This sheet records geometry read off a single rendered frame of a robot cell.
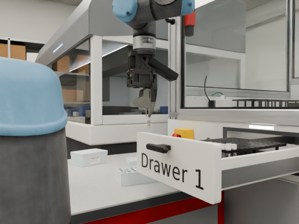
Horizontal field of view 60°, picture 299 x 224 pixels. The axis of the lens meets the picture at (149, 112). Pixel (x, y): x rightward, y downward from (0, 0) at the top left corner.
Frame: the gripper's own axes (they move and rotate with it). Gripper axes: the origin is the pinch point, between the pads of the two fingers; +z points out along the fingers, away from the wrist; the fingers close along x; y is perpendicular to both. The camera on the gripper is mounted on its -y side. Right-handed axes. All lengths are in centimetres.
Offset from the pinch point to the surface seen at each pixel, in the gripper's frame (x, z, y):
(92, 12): -54, -50, 11
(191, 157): 34.9, 8.0, 4.6
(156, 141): 22.3, 6.3, 6.9
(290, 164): 34.3, 11.9, -22.8
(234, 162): 37.7, 9.1, -3.5
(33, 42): -337, -97, 55
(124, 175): 5.2, 18.6, 10.4
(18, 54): -340, -78, 74
